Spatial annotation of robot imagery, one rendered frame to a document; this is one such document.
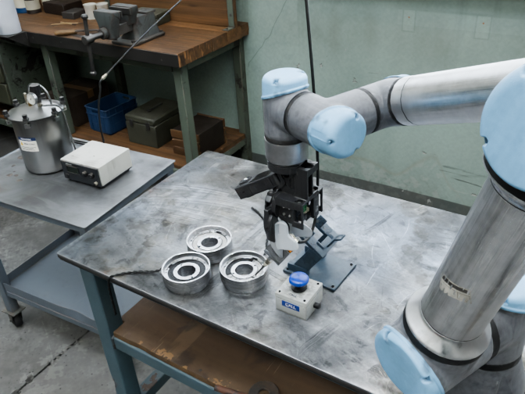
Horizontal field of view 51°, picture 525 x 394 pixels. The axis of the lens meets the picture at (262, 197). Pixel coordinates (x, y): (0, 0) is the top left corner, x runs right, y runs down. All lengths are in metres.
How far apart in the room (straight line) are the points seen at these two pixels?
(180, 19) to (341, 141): 2.31
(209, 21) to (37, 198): 1.41
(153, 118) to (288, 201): 2.13
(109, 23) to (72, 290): 1.17
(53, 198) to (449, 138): 1.71
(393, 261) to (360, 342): 0.26
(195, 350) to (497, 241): 0.95
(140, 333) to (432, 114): 0.98
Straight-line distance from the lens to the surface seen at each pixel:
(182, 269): 1.24
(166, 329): 1.50
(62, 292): 2.26
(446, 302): 0.72
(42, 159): 2.03
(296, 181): 0.95
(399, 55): 2.60
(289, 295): 1.11
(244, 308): 1.15
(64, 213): 1.81
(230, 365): 1.39
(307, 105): 0.84
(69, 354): 2.32
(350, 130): 0.81
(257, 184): 1.01
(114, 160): 1.89
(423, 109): 0.83
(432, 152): 2.72
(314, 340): 1.08
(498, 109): 0.54
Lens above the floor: 1.59
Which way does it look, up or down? 32 degrees down
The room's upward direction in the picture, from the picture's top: 4 degrees counter-clockwise
